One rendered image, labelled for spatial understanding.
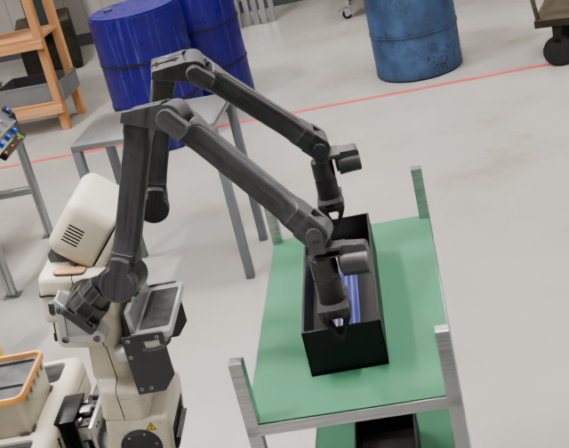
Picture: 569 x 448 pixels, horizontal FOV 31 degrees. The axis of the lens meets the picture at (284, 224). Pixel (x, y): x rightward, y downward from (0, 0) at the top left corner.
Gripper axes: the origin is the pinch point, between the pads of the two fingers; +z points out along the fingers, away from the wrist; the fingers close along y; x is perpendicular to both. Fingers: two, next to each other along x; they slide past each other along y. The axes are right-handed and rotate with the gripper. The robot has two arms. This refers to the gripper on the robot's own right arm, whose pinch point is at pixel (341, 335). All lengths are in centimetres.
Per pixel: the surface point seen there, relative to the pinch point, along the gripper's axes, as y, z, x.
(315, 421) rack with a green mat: -15.1, 10.2, 8.1
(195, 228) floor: 322, 100, 97
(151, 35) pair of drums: 466, 19, 120
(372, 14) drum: 521, 51, -22
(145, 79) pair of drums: 464, 46, 132
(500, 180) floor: 308, 103, -68
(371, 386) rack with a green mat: -7.7, 9.0, -4.3
